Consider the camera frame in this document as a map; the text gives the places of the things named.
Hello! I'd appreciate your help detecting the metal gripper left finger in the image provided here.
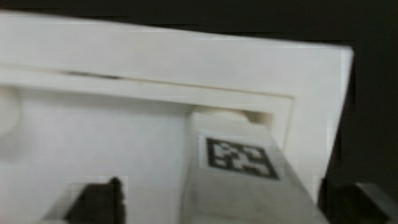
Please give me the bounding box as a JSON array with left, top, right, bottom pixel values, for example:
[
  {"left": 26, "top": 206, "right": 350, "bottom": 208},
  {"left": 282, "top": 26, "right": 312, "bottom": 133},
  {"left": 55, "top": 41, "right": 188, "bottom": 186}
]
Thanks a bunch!
[{"left": 40, "top": 176, "right": 128, "bottom": 224}]

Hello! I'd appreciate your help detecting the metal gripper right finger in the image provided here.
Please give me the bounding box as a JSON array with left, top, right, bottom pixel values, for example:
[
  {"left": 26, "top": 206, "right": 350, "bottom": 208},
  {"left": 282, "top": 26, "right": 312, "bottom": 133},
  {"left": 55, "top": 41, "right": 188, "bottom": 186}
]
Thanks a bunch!
[{"left": 318, "top": 179, "right": 398, "bottom": 224}]

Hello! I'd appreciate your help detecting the white leg with tag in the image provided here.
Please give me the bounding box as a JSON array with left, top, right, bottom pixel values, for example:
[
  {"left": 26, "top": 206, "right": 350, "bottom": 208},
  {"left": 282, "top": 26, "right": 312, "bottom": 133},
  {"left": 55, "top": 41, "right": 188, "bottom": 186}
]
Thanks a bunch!
[{"left": 179, "top": 107, "right": 328, "bottom": 224}]

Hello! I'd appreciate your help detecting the white square table top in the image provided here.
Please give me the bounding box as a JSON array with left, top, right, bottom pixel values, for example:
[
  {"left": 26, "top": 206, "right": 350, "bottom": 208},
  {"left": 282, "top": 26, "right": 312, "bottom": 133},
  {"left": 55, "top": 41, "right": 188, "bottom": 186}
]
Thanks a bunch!
[{"left": 0, "top": 85, "right": 271, "bottom": 224}]

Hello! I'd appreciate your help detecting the white U-shaped fence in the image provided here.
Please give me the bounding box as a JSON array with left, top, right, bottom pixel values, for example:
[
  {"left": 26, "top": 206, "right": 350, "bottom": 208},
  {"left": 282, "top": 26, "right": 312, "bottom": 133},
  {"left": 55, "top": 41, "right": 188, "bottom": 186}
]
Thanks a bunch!
[{"left": 0, "top": 10, "right": 353, "bottom": 190}]

